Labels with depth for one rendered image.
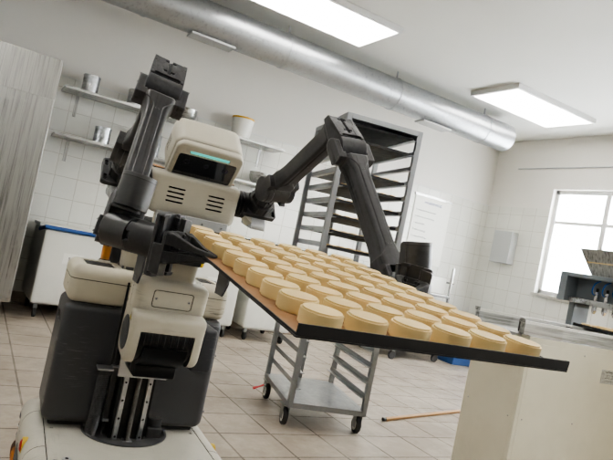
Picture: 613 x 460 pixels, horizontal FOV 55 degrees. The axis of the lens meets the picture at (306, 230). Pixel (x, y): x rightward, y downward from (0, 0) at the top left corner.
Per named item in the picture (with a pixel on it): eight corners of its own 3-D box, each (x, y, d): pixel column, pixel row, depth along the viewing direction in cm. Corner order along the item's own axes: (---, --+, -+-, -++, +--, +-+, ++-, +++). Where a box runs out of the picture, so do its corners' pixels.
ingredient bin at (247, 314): (240, 340, 565) (256, 263, 567) (219, 327, 622) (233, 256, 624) (288, 346, 589) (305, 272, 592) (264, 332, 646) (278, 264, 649)
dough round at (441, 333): (476, 353, 72) (481, 338, 71) (450, 351, 69) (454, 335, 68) (445, 339, 76) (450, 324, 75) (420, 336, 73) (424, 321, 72)
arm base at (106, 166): (143, 170, 175) (102, 160, 170) (150, 153, 170) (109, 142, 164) (141, 193, 171) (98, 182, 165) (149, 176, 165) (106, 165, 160)
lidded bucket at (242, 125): (245, 141, 620) (249, 122, 621) (254, 141, 600) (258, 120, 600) (224, 136, 609) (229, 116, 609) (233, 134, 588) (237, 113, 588)
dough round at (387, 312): (384, 318, 78) (388, 305, 78) (409, 331, 74) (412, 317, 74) (355, 315, 75) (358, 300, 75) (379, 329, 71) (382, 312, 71)
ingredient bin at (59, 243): (25, 318, 468) (46, 224, 470) (15, 303, 522) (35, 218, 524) (93, 325, 497) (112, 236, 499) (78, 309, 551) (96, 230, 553)
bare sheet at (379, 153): (410, 156, 345) (410, 153, 345) (348, 139, 334) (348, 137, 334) (371, 164, 403) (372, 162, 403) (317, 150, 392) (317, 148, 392)
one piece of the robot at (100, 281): (28, 430, 208) (78, 202, 210) (177, 435, 232) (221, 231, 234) (29, 471, 178) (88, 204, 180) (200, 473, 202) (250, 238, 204)
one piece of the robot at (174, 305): (84, 339, 188) (129, 156, 182) (196, 352, 205) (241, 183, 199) (90, 375, 165) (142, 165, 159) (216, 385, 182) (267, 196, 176)
